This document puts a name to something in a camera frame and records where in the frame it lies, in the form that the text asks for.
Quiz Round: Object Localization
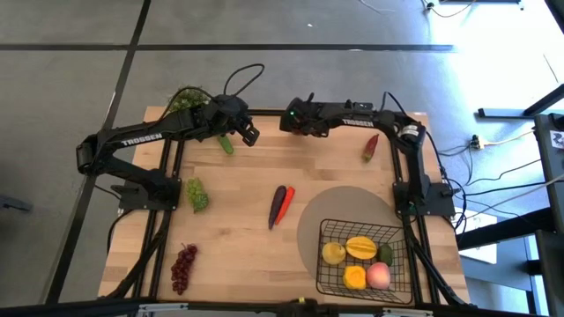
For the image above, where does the black stand leg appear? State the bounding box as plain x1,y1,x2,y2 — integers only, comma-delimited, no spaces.
478,82,564,119

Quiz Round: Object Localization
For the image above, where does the orange carrot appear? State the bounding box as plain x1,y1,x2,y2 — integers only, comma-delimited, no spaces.
274,186,296,226

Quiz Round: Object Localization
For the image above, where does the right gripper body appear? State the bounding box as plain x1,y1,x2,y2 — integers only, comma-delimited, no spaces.
279,97,331,137

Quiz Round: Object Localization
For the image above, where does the grey round mat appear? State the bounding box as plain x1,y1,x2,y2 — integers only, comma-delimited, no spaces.
296,185,400,283

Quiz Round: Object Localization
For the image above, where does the green avocado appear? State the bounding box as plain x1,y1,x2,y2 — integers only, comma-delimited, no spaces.
377,242,394,267

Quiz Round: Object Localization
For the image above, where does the pink peach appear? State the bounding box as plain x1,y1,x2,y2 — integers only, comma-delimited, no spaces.
366,262,392,291

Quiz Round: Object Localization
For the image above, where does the black wire basket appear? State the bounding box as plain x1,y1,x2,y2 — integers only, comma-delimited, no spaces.
315,218,414,306

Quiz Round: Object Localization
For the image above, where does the red green chili pepper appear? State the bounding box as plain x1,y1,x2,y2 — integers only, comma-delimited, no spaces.
361,133,380,164

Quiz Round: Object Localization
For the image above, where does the grey floor object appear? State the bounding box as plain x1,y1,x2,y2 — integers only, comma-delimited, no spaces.
0,193,34,213

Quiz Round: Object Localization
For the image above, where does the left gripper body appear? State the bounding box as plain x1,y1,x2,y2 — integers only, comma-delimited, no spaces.
193,94,250,140

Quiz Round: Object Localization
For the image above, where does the green grape bunch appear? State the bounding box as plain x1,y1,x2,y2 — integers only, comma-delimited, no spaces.
185,176,211,214

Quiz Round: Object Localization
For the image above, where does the yellow bell pepper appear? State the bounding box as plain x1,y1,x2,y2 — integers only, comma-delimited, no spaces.
342,265,367,291

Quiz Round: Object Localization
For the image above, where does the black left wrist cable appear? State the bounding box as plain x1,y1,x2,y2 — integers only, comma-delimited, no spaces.
158,63,265,124

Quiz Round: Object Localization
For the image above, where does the green cucumber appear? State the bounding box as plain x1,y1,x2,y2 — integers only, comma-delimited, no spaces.
216,134,235,156

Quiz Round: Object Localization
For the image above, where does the small green potted plant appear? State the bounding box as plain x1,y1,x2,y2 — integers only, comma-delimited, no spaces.
168,85,212,114

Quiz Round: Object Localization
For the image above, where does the black bracket bar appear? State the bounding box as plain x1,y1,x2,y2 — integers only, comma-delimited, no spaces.
334,100,375,112

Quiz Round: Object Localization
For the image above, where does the black silver crossbeam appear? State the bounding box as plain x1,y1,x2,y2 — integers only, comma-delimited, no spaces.
0,298,564,317

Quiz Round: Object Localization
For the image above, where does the dark red grape bunch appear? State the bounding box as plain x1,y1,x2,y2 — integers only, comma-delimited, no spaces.
170,243,199,296

